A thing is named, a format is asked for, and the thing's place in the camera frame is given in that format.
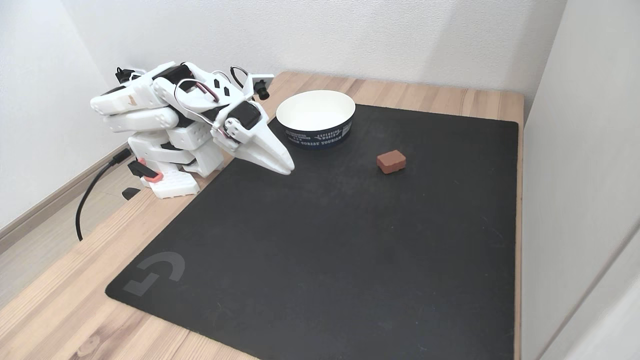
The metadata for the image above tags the brown toy block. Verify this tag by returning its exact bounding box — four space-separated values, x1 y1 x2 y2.
376 149 407 175

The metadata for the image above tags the white paper bowl navy band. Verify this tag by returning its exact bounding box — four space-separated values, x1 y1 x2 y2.
276 90 357 150

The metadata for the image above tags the black and orange clamp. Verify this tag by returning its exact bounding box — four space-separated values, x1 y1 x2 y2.
121 157 164 201

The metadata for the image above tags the black desk mat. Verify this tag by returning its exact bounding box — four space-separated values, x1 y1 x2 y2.
105 104 520 360

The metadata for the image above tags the wooden baseboard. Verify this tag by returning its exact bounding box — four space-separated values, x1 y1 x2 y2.
0 142 131 255

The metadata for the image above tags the red white servo wire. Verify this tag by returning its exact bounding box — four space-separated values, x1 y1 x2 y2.
173 78 238 138

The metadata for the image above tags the thick black cable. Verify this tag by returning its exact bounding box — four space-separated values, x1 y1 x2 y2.
75 148 133 242

